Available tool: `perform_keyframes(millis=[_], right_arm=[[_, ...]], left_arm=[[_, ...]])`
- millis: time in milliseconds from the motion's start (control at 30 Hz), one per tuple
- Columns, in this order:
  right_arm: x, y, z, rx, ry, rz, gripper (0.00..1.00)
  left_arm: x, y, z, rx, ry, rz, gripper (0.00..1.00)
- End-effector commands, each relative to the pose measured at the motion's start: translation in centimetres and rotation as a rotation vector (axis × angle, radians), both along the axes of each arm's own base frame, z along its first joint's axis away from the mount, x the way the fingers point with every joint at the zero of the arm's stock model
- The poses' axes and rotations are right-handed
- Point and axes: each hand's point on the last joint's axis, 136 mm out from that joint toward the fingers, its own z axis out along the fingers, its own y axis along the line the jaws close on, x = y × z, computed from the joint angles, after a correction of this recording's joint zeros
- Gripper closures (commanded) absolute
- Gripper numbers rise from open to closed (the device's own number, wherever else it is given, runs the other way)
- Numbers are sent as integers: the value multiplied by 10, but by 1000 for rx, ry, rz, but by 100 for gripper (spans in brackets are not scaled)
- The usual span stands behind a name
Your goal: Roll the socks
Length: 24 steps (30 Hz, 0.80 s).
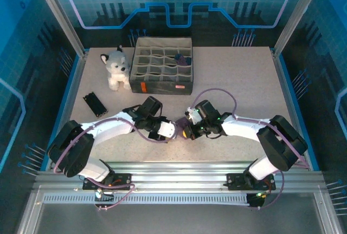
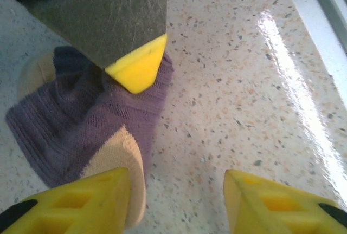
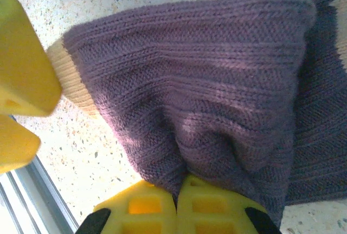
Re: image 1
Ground purple sock with beige toe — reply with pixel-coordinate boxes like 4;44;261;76
175;116;191;133

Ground slotted grey cable duct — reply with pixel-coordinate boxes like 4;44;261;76
42;193;252;205

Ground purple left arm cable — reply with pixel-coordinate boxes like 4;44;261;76
53;117;179;212

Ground aluminium frame post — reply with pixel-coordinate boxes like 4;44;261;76
29;0;88;57
273;0;327;56

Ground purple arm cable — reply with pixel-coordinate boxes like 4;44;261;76
189;87;311;211
53;117;179;212

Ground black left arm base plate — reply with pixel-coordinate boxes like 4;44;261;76
82;173;133;191

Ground aluminium front frame rail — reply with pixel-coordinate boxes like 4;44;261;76
35;160;325;191

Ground grey fabric divided organizer box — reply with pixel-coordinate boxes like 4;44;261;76
128;36;195;94

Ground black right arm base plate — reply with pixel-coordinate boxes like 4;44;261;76
226;173;276;191

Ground aluminium side rail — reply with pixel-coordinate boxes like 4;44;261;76
44;51;89;171
271;48;320;171

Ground grey white husky plush toy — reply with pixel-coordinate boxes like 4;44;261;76
100;44;132;92

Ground purple sock with teal toe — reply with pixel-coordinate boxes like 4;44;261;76
173;53;192;67

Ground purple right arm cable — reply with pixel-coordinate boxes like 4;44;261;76
189;87;311;211

